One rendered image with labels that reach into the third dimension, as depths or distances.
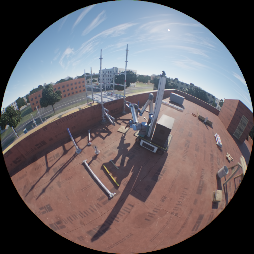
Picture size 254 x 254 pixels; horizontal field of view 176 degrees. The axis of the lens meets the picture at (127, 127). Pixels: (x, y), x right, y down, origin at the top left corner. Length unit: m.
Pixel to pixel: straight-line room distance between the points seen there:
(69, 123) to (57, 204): 2.26
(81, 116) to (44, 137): 1.44
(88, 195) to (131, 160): 1.22
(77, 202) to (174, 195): 1.88
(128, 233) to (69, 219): 1.06
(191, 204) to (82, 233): 2.16
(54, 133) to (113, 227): 2.77
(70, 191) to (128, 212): 1.17
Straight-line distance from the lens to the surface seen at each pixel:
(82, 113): 2.81
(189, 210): 2.21
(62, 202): 2.07
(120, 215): 1.71
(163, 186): 1.92
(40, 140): 3.03
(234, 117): 9.15
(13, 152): 3.63
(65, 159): 2.39
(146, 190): 1.77
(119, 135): 2.52
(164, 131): 1.75
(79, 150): 2.35
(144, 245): 1.98
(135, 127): 1.78
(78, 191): 1.89
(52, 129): 2.82
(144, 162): 1.99
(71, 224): 2.03
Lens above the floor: 1.69
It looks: 36 degrees down
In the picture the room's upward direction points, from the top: 4 degrees clockwise
